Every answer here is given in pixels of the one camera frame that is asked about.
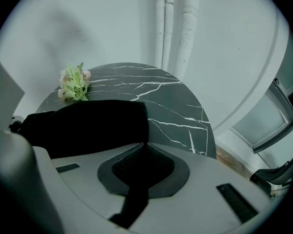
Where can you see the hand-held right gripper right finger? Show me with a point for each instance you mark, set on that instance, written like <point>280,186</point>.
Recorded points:
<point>205,191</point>

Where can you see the thick white wall pipe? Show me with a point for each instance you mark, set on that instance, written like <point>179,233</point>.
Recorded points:
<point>186,33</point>

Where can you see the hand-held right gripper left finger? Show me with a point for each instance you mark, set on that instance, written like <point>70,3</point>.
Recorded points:
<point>88,186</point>

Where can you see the pink artificial flower bouquet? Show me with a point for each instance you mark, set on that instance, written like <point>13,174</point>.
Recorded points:
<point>72,84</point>

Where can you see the frosted glass window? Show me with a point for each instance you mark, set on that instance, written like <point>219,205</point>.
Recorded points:
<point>263,121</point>

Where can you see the black cloth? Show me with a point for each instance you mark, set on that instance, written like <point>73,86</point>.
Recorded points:
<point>88,125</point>

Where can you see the thin white wall pipe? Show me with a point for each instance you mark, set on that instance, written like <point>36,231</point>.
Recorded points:
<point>160,21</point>
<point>169,21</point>

